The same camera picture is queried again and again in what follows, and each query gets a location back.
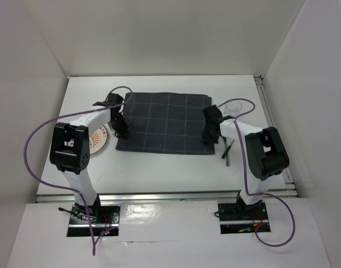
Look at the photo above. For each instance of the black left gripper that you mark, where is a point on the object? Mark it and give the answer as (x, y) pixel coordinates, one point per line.
(123, 129)

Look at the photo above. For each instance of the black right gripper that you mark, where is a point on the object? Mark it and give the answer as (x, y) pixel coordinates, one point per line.
(207, 139)

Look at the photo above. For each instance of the dark checked cloth placemat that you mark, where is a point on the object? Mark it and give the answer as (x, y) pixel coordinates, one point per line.
(166, 123)

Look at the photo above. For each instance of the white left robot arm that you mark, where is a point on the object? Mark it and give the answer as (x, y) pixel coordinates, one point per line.
(70, 151)

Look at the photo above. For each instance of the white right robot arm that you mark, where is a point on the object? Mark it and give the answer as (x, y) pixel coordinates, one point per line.
(263, 153)

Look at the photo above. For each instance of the orange sunburst patterned plate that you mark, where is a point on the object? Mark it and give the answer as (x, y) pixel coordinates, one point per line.
(98, 140)

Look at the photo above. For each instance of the clear drinking glass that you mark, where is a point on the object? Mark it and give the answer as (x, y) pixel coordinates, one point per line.
(232, 108)

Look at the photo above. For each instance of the green handled gold fork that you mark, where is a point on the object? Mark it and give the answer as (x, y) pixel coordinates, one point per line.
(228, 146)

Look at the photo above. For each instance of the striped handled knife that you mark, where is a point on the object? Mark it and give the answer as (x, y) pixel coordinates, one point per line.
(227, 160)

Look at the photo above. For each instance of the aluminium front rail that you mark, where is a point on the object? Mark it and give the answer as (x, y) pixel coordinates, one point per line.
(117, 198)

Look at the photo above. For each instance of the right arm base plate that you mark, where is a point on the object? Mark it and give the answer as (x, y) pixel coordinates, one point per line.
(234, 220)

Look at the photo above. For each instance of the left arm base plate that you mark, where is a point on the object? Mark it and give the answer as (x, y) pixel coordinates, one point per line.
(106, 221)

